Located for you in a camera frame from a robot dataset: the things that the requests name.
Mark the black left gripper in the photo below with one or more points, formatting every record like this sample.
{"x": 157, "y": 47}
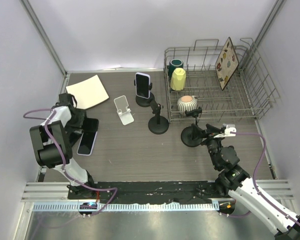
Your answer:
{"x": 82, "y": 114}

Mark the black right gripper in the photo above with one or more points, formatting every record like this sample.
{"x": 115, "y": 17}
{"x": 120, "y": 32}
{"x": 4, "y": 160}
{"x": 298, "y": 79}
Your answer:
{"x": 203, "y": 134}

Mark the lilac-case phone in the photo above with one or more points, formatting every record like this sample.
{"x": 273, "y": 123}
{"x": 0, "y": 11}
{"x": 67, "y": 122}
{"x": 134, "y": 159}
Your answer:
{"x": 86, "y": 144}
{"x": 142, "y": 83}

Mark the black round-base phone stand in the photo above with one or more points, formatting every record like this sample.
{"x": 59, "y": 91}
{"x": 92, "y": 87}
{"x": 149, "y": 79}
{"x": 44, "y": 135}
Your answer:
{"x": 157, "y": 124}

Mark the black phone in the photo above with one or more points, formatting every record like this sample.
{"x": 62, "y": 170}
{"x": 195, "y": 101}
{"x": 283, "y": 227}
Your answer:
{"x": 90, "y": 125}

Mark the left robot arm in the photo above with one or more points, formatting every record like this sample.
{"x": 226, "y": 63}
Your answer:
{"x": 52, "y": 142}

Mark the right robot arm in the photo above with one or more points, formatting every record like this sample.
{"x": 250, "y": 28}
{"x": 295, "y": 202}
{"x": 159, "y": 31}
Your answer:
{"x": 235, "y": 182}

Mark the white folding phone stand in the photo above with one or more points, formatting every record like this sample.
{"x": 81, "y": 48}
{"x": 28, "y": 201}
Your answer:
{"x": 123, "y": 110}

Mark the striped white ceramic bowl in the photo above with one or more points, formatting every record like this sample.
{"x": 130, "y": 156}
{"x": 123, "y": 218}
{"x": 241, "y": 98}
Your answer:
{"x": 187, "y": 103}

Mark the white square plate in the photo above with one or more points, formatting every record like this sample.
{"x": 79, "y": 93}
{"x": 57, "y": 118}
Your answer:
{"x": 88, "y": 93}

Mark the yellow faceted cup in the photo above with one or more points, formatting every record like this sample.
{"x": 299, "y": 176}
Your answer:
{"x": 178, "y": 79}

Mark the floral square plate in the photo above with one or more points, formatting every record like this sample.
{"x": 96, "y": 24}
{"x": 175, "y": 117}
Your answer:
{"x": 226, "y": 64}

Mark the dark green mug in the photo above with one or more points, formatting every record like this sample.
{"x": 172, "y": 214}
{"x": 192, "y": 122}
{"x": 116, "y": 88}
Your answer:
{"x": 176, "y": 65}

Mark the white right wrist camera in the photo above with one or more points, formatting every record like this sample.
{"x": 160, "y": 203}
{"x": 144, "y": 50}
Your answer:
{"x": 227, "y": 130}

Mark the grey wire dish rack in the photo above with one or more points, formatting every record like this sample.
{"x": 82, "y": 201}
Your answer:
{"x": 249, "y": 93}

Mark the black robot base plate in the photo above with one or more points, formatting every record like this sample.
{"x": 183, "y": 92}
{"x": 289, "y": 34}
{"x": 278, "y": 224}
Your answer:
{"x": 161, "y": 192}

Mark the white slotted cable duct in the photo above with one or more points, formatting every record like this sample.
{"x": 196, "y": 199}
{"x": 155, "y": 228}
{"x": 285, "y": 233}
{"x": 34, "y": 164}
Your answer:
{"x": 85, "y": 207}

